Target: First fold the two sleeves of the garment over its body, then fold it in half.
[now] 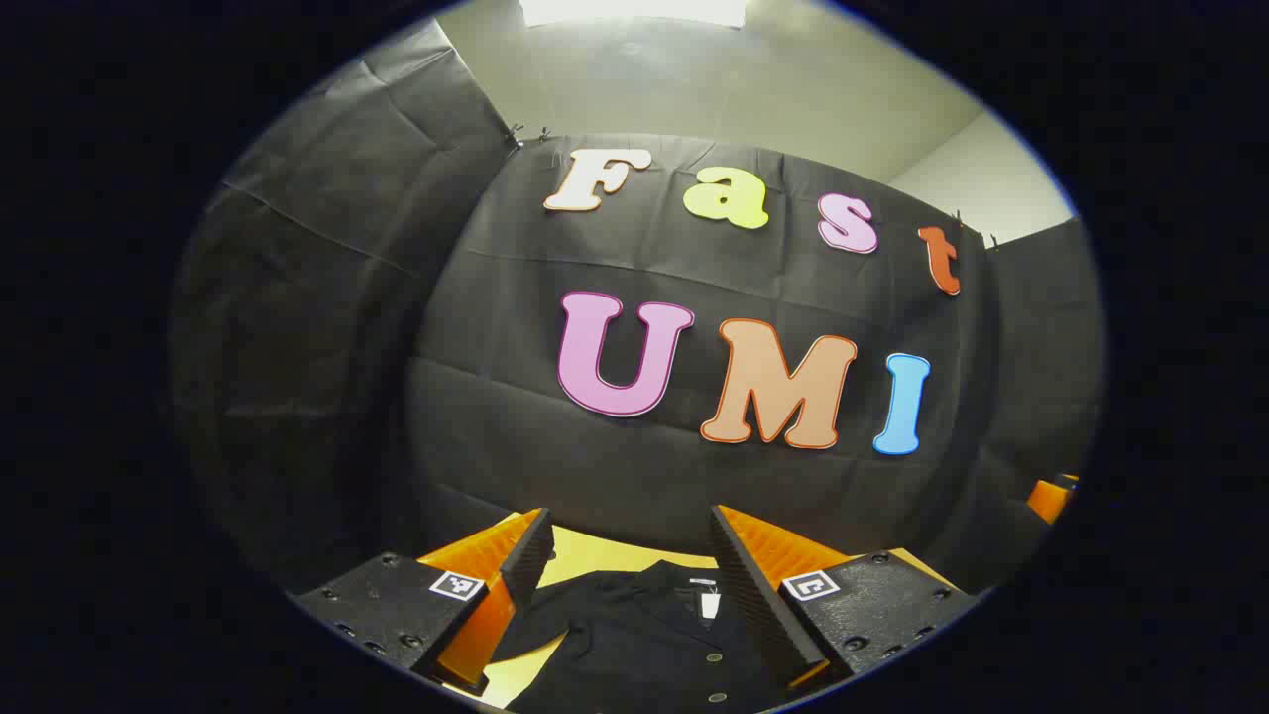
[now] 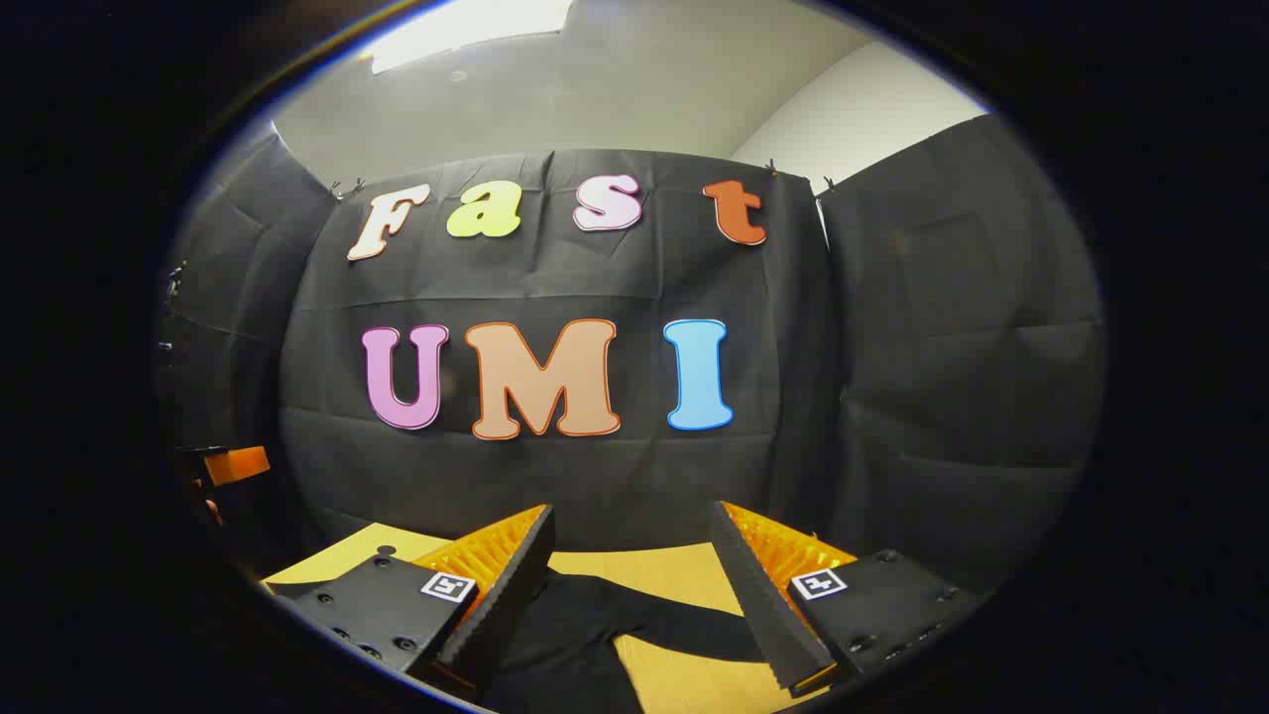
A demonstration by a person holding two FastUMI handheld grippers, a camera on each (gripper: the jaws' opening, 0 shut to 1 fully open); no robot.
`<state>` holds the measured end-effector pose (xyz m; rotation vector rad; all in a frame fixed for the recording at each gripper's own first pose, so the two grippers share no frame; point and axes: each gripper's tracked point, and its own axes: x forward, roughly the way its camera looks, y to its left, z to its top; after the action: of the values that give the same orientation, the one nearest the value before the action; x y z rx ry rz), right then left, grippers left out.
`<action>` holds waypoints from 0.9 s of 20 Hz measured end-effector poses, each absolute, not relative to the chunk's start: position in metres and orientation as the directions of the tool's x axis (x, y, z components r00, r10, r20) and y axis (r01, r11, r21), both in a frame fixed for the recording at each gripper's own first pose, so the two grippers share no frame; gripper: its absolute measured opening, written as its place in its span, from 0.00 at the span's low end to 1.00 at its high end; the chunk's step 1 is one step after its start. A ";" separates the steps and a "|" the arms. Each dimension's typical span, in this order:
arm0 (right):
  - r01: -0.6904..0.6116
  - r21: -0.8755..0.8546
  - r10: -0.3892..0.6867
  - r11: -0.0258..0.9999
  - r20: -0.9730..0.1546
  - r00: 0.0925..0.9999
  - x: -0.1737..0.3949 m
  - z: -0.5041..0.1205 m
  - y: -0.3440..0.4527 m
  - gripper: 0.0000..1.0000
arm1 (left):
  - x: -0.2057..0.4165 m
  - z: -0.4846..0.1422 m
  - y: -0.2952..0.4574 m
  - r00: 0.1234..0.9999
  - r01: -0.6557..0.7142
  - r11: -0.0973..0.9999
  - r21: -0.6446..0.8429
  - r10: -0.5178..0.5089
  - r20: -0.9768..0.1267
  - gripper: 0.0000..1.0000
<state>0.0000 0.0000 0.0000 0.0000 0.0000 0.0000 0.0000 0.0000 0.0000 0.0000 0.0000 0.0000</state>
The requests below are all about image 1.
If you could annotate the black backdrop cloth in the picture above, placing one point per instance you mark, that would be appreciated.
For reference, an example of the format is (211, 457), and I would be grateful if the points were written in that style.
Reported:
(496, 397)

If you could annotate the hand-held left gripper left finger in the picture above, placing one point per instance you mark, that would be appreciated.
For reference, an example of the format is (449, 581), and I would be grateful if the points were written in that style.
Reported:
(530, 555)

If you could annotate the black button shirt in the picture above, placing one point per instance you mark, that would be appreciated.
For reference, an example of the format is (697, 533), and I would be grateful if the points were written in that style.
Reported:
(634, 645)

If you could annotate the ceiling light panel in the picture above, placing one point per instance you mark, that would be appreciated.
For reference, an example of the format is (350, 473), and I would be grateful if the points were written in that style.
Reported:
(634, 10)

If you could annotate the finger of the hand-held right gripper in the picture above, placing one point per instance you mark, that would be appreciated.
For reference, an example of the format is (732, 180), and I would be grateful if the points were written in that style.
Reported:
(1049, 499)

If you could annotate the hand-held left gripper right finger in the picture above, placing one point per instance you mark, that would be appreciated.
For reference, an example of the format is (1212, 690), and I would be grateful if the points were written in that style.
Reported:
(749, 595)

